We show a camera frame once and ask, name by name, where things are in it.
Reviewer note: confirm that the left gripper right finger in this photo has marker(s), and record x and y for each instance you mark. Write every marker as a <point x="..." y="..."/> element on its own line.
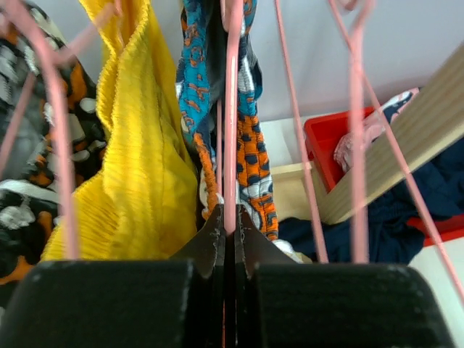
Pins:
<point x="281" y="303"/>

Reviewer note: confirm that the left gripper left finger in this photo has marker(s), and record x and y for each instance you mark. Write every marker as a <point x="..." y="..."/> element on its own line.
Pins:
<point x="166" y="303"/>

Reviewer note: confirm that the navy blue shorts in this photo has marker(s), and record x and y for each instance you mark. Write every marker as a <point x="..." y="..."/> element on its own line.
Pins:
<point x="392" y="239"/>

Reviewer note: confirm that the pink whale print shorts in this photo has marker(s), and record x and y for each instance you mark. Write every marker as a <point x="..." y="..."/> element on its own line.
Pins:
<point x="373" y="127"/>

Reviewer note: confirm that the blue orange patterned shorts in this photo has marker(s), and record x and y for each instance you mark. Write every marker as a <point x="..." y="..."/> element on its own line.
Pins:
<point x="218" y="84"/>

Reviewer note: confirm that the yellow shorts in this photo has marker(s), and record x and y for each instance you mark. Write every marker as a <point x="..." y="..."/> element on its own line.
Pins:
<point x="142" y="203"/>

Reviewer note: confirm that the black orange camouflage shorts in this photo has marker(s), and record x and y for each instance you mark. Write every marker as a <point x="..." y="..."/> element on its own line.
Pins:
<point x="30" y="192"/>

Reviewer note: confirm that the red plastic tray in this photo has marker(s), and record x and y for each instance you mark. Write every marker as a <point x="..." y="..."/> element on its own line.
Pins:
<point x="323" y="134"/>

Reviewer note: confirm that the wooden clothes rack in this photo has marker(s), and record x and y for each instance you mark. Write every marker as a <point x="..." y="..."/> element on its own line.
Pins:
<point x="432" y="122"/>

